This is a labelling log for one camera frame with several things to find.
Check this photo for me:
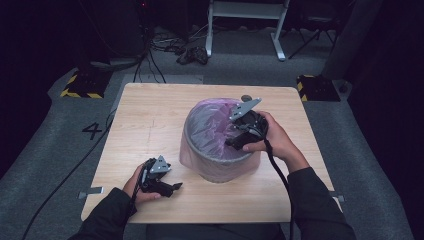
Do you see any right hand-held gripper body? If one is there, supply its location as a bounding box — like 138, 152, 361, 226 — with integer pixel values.
229, 97, 269, 144

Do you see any hand-held gripper cable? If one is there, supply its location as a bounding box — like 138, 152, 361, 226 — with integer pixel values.
264, 138, 296, 240
130, 162, 148, 209

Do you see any yellow black striped base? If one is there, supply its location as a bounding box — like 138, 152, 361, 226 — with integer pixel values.
296, 74, 342, 103
60, 68, 113, 100

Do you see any long black floor cable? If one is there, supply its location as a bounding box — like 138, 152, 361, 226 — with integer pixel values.
21, 108, 117, 240

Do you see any right hand-held gripper cable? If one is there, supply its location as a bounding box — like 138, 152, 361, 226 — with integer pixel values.
264, 138, 296, 240

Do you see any person's left hand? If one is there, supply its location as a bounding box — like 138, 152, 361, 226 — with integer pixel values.
122, 163, 163, 205

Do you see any pink plastic bag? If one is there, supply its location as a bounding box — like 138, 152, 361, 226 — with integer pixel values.
179, 97, 262, 184

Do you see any white metal stand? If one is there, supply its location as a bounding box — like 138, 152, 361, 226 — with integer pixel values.
205, 0, 290, 62

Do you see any green plastic bucket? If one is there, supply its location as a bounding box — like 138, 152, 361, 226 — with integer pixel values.
179, 97, 262, 184

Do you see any left hand-held gripper cable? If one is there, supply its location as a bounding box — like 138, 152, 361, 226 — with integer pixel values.
130, 162, 148, 209

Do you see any black tripod stand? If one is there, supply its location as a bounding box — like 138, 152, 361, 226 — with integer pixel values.
288, 14, 338, 61

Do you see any dark bundle on floor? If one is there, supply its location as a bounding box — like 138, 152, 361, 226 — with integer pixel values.
175, 45, 210, 66

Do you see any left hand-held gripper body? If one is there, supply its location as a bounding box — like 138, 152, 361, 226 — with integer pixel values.
138, 154, 172, 194

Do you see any tangle of black cables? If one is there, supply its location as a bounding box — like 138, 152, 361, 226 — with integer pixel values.
132, 0, 188, 84

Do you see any person's right hand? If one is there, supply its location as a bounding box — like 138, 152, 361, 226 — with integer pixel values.
242, 110, 311, 174

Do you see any grey metal table bracket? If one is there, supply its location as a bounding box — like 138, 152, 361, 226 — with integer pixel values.
329, 191, 346, 203
78, 186, 105, 200

